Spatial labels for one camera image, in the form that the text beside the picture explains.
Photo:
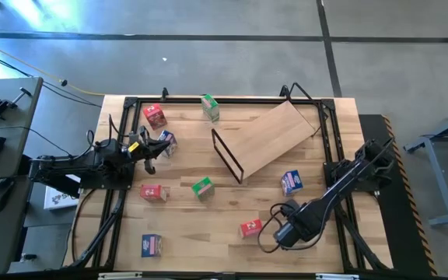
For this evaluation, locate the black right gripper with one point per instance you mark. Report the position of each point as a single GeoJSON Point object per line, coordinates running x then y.
{"type": "Point", "coordinates": [298, 223]}

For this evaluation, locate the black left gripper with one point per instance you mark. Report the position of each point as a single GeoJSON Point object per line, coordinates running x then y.
{"type": "Point", "coordinates": [142, 149]}

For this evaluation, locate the blue Frosted Flakes cereal box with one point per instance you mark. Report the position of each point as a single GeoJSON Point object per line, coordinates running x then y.
{"type": "Point", "coordinates": [291, 182]}
{"type": "Point", "coordinates": [151, 245]}
{"type": "Point", "coordinates": [167, 135]}

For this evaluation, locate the red Froot Loops cereal box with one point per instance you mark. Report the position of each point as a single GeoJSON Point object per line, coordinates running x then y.
{"type": "Point", "coordinates": [155, 116]}
{"type": "Point", "coordinates": [152, 192]}
{"type": "Point", "coordinates": [250, 228]}

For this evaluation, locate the green Apple Jacks cereal box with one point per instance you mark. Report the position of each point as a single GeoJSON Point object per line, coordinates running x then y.
{"type": "Point", "coordinates": [202, 187]}
{"type": "Point", "coordinates": [210, 108]}

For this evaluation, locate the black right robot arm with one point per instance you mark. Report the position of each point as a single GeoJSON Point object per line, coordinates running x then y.
{"type": "Point", "coordinates": [340, 182]}

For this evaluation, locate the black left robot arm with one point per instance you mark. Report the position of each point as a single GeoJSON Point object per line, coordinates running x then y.
{"type": "Point", "coordinates": [72, 167]}

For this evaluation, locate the yellow label tag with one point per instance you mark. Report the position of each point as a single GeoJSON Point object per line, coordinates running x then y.
{"type": "Point", "coordinates": [133, 147]}

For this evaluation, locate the small black table clamp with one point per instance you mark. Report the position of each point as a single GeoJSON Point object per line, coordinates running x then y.
{"type": "Point", "coordinates": [164, 93]}
{"type": "Point", "coordinates": [285, 91]}

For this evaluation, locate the black hazard-striped floor mat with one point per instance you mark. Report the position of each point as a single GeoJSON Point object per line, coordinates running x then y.
{"type": "Point", "coordinates": [399, 233]}

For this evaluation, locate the white printed box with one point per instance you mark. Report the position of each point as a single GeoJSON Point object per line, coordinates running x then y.
{"type": "Point", "coordinates": [58, 199]}

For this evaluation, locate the black support beam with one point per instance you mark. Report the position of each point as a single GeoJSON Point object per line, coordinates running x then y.
{"type": "Point", "coordinates": [25, 165]}

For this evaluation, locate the small black bolt knob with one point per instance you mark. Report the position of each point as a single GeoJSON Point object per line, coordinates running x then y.
{"type": "Point", "coordinates": [27, 256]}

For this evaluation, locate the silver metal bracket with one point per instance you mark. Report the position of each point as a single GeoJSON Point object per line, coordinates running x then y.
{"type": "Point", "coordinates": [337, 277]}
{"type": "Point", "coordinates": [119, 276]}

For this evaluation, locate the wooden shelf with black frame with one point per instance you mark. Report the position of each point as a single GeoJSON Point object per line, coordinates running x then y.
{"type": "Point", "coordinates": [267, 136]}

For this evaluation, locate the black aluminium table frame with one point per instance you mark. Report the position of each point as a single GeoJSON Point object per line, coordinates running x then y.
{"type": "Point", "coordinates": [247, 100]}

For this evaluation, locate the grey metal desk frame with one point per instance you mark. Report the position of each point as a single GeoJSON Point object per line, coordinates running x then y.
{"type": "Point", "coordinates": [440, 183]}

